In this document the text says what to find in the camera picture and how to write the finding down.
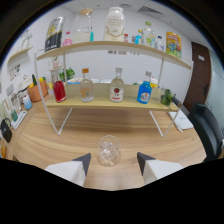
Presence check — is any blue liquid bottle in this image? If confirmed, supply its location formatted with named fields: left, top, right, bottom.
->
left=136, top=70, right=153, bottom=105

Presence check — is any clear bottle with orange cap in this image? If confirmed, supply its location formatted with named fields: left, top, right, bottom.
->
left=79, top=67, right=95, bottom=103

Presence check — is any large clear jar cork lid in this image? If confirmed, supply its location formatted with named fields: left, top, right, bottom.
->
left=72, top=8, right=94, bottom=44

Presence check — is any white milk bottle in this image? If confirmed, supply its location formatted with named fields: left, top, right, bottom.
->
left=103, top=6, right=126, bottom=43

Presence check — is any clear glass cup with ice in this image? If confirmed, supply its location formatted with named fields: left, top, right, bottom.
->
left=97, top=134, right=122, bottom=168

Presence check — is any blue and white cup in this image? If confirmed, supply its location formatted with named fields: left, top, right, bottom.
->
left=22, top=94, right=34, bottom=111

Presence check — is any white notebook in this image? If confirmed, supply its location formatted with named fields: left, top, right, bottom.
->
left=167, top=109, right=194, bottom=132

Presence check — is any black armchair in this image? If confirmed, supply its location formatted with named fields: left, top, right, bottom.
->
left=187, top=101, right=224, bottom=163

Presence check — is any small jar of green leaves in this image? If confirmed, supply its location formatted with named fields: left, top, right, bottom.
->
left=159, top=88, right=175, bottom=107

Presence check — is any white flat device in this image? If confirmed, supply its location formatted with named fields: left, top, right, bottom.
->
left=10, top=110, right=28, bottom=130

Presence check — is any two-tier wooden shelf rack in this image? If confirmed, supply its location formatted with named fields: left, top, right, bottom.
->
left=34, top=40, right=194, bottom=138

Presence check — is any black handbag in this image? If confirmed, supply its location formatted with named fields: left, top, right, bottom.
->
left=0, top=117, right=13, bottom=144

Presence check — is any red liquid glass bottle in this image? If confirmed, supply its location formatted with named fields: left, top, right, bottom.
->
left=52, top=79, right=67, bottom=104

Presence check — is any white and yellow tub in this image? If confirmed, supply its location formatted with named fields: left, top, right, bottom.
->
left=150, top=77, right=159, bottom=89

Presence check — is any clear bottle with red label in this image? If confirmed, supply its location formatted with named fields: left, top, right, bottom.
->
left=109, top=67, right=125, bottom=103

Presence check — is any green potted plant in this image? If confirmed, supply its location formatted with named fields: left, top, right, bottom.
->
left=58, top=67, right=76, bottom=83

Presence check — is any brown door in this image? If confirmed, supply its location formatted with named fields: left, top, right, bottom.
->
left=183, top=41, right=212, bottom=113

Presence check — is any small clear water bottle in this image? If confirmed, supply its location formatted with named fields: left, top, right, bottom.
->
left=155, top=35, right=165, bottom=52

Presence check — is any yellow snack bag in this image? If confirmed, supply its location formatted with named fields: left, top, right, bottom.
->
left=165, top=31, right=183, bottom=59

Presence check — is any small pink bottle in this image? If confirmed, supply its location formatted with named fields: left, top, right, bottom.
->
left=62, top=31, right=74, bottom=47

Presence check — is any clear bottle with green cap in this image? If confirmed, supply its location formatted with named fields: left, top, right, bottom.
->
left=141, top=21, right=156, bottom=48

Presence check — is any black and yellow can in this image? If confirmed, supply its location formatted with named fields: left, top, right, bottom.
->
left=44, top=15, right=66, bottom=53

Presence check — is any small teal bottle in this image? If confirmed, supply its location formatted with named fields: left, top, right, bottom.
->
left=89, top=26, right=95, bottom=43

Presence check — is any wooden wall shelf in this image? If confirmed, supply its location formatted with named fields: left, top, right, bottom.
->
left=7, top=45, right=34, bottom=64

